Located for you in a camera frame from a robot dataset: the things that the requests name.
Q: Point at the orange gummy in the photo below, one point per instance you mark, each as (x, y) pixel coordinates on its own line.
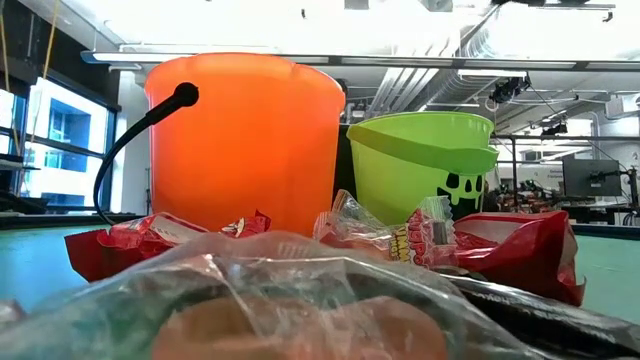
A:
(280, 325)

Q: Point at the red KitKat wrapper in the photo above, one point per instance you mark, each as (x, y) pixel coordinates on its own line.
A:
(120, 245)
(250, 226)
(520, 260)

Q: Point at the black halloween bucket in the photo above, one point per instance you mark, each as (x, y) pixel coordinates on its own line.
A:
(345, 165)

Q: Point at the silver ventilation ducts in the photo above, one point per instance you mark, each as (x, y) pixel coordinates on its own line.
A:
(400, 85)

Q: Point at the black computer monitor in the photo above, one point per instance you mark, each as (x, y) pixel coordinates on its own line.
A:
(580, 177)

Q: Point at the large brown Hershey's bar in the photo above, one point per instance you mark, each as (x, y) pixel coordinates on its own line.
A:
(575, 325)

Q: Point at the black ceiling-mounted camera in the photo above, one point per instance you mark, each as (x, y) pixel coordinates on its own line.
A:
(507, 90)

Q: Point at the green ghost face bucket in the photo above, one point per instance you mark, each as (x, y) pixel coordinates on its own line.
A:
(395, 185)

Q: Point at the long horizontal light bar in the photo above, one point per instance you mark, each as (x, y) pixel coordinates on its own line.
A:
(400, 61)

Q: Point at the red print clear candy wrapper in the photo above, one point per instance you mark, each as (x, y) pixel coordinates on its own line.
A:
(415, 240)

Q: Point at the large window with dark frame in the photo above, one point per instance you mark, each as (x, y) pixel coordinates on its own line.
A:
(65, 130)

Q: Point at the cluttered workbench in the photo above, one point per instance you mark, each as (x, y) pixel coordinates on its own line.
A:
(530, 197)

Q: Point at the orange plastic bucket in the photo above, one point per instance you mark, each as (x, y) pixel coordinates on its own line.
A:
(240, 150)

